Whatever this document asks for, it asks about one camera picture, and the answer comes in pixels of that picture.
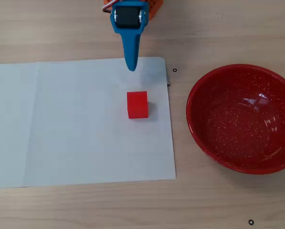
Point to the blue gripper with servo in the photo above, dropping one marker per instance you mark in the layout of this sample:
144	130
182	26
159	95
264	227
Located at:
130	17

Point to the red cube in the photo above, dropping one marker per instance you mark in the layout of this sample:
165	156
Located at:
137	105

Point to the white paper sheet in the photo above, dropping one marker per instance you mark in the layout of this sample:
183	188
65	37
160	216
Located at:
85	124

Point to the red speckled bowl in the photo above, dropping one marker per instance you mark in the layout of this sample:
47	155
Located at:
242	119

